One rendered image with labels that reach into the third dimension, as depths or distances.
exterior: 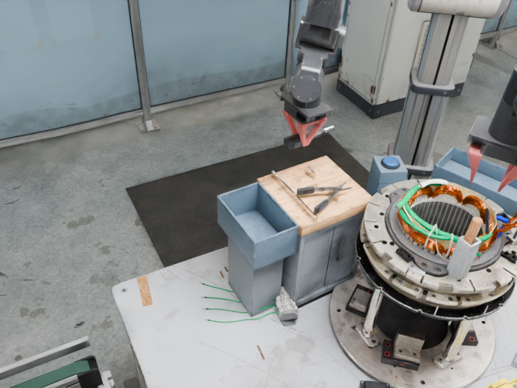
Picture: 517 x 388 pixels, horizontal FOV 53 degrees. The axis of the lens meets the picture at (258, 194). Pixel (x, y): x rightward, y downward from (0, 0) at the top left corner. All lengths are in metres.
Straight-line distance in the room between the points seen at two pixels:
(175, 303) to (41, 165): 1.99
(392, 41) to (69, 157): 2.01
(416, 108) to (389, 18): 1.82
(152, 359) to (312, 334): 0.37
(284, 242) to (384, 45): 2.34
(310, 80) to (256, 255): 0.37
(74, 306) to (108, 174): 0.91
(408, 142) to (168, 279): 0.76
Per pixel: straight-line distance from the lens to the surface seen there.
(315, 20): 0.97
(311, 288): 1.30
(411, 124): 1.50
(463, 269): 1.02
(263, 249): 1.08
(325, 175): 1.24
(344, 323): 1.28
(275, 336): 1.26
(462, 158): 1.44
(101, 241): 2.62
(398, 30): 3.30
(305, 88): 0.97
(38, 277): 2.55
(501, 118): 0.83
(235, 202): 1.20
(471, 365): 1.30
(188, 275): 1.38
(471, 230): 0.96
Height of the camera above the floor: 1.82
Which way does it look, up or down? 40 degrees down
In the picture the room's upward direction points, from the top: 3 degrees clockwise
